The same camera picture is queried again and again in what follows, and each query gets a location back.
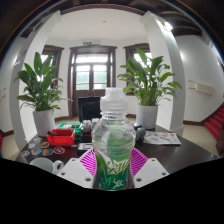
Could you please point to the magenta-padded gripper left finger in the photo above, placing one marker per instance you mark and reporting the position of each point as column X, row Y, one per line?
column 76, row 172

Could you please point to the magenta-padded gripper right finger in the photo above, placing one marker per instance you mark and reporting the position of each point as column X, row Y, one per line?
column 150, row 171

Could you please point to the clear green-label drink bottle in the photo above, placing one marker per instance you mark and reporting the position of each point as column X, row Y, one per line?
column 113, row 140

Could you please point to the flat black device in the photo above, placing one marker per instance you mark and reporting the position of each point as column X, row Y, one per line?
column 85, row 146

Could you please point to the maroon round sticker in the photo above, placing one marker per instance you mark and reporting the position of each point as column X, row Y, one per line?
column 59, row 150

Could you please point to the white mug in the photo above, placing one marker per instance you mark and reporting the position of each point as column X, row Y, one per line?
column 43, row 163

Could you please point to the orange round sticker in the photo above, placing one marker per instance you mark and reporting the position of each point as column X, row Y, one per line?
column 45, row 144
column 47, row 152

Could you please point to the printed leaflet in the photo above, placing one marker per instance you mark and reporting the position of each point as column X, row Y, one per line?
column 163, row 138

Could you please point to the red box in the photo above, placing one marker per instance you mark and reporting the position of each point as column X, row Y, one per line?
column 60, row 140

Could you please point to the grey dumbbell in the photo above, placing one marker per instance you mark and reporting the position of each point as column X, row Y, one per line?
column 140, row 133

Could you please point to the blue round sticker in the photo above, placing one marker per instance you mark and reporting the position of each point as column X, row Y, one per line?
column 36, row 151

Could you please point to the green box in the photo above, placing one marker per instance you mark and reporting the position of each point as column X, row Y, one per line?
column 68, row 125

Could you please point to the brown tray of small jars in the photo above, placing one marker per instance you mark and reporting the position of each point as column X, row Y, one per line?
column 88, row 125

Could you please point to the green round sticker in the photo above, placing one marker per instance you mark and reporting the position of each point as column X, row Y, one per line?
column 38, row 139

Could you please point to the clear round sticker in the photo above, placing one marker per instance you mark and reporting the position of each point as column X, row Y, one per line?
column 25, row 153
column 32, row 145

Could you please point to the green plant in white pot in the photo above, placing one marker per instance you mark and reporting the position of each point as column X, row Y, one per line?
column 43, row 123
column 146, row 116

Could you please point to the black chair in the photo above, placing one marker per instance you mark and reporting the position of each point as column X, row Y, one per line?
column 89, row 108

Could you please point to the red carpeted staircase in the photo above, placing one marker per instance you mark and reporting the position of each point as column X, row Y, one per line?
column 216, row 121

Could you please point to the dark wooden double door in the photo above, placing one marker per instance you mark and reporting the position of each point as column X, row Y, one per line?
column 90, row 73

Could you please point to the dark-framed window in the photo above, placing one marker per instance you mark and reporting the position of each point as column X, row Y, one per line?
column 56, row 56
column 131, row 53

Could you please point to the green exit sign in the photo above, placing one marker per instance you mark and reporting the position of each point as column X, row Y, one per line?
column 87, row 43

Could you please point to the pillar lamp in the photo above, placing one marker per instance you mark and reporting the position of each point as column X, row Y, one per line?
column 168, row 26

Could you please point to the white wall radiator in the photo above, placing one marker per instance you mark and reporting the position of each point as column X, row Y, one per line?
column 2, row 94
column 204, row 88

